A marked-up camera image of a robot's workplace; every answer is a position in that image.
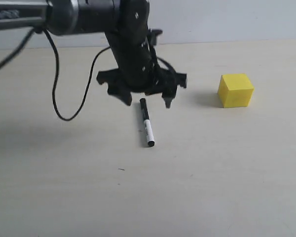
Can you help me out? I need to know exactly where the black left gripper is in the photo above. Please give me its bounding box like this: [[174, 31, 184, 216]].
[[96, 0, 187, 109]]

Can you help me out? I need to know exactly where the black and white marker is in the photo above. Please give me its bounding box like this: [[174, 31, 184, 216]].
[[140, 98, 155, 147]]

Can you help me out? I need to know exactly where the yellow cube block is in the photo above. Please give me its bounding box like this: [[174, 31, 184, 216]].
[[218, 73, 255, 108]]

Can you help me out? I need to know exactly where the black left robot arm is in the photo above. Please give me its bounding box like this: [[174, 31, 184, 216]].
[[0, 0, 187, 108]]

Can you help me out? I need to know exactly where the black cable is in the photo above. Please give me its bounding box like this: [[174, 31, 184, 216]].
[[0, 27, 111, 121]]

